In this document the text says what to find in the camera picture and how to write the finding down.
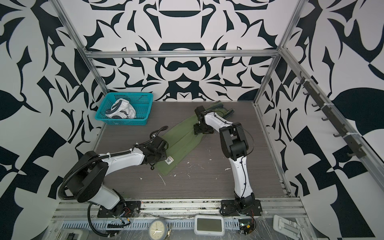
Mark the white plastic bracket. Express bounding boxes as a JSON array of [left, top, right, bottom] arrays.
[[273, 215, 301, 240]]

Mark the white digital timer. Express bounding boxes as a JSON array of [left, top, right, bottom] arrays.
[[194, 215, 225, 237]]

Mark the round analog clock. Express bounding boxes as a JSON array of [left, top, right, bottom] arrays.
[[148, 219, 168, 240]]

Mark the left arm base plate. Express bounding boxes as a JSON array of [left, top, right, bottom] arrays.
[[97, 201, 142, 218]]

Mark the teal plastic basket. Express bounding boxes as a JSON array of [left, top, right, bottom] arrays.
[[95, 93, 153, 126]]

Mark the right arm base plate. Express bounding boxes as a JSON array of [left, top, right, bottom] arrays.
[[219, 200, 263, 217]]

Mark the green tank top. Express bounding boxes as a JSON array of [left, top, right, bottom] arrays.
[[155, 100, 235, 176]]

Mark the white grey tank top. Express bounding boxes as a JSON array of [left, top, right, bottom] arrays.
[[106, 99, 137, 119]]

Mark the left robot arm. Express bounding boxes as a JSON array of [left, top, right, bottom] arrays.
[[58, 136, 169, 210]]

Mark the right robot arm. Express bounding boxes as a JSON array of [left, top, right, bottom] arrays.
[[194, 106, 255, 209]]

